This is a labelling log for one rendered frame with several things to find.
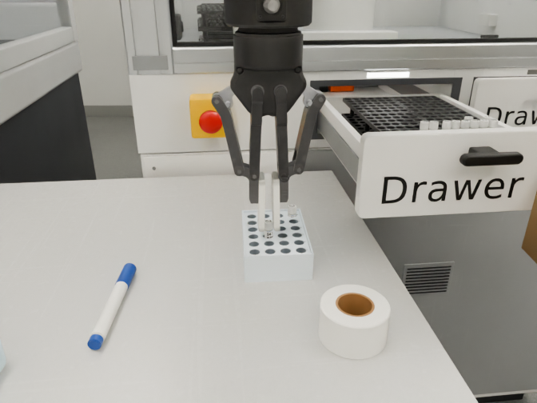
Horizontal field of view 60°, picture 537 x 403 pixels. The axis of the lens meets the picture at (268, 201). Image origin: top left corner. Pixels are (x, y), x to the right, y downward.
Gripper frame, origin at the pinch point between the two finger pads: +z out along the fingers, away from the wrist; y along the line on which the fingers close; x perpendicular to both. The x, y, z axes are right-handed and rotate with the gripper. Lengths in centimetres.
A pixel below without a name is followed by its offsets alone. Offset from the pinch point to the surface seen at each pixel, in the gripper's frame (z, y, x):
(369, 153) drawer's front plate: -6.2, 12.1, -0.5
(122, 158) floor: 84, -82, 253
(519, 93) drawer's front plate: -6, 50, 33
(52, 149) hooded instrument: 21, -59, 85
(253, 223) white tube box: 5.4, -1.7, 4.4
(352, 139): -4.4, 12.9, 10.6
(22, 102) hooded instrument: 2, -57, 67
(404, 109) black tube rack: -5.5, 24.5, 22.5
